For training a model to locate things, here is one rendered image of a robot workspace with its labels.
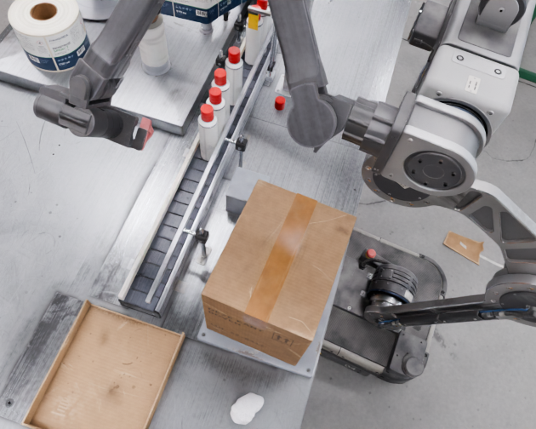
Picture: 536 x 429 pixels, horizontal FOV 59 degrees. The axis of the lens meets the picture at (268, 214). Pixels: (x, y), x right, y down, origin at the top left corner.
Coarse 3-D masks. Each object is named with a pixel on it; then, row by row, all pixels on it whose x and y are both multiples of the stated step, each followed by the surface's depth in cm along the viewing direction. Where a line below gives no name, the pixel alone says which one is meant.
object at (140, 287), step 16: (256, 80) 154; (240, 112) 148; (224, 144) 142; (192, 160) 138; (192, 176) 136; (208, 176) 136; (176, 192) 133; (192, 192) 133; (176, 208) 130; (176, 224) 128; (192, 224) 129; (160, 240) 126; (160, 256) 124; (176, 256) 124; (144, 272) 121; (144, 288) 119; (160, 288) 120; (144, 304) 117
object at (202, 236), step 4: (184, 228) 119; (200, 228) 116; (188, 232) 119; (192, 232) 119; (196, 232) 119; (200, 232) 116; (204, 232) 118; (208, 232) 118; (196, 236) 117; (200, 236) 118; (204, 236) 117; (208, 236) 120; (196, 240) 119; (200, 240) 118; (204, 240) 117; (204, 244) 123; (204, 248) 124; (204, 252) 127
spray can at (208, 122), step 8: (208, 104) 122; (208, 112) 121; (200, 120) 124; (208, 120) 123; (216, 120) 125; (200, 128) 126; (208, 128) 124; (216, 128) 127; (200, 136) 129; (208, 136) 128; (216, 136) 130; (200, 144) 133; (208, 144) 131; (216, 144) 133; (208, 152) 134; (208, 160) 138
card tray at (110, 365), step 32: (96, 320) 119; (128, 320) 120; (64, 352) 114; (96, 352) 116; (128, 352) 116; (160, 352) 117; (64, 384) 112; (96, 384) 112; (128, 384) 113; (160, 384) 113; (32, 416) 108; (64, 416) 109; (96, 416) 109; (128, 416) 110
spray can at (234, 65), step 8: (232, 48) 132; (232, 56) 131; (232, 64) 134; (240, 64) 135; (232, 72) 136; (240, 72) 137; (232, 80) 138; (240, 80) 140; (232, 88) 141; (240, 88) 142; (232, 96) 144; (232, 104) 147
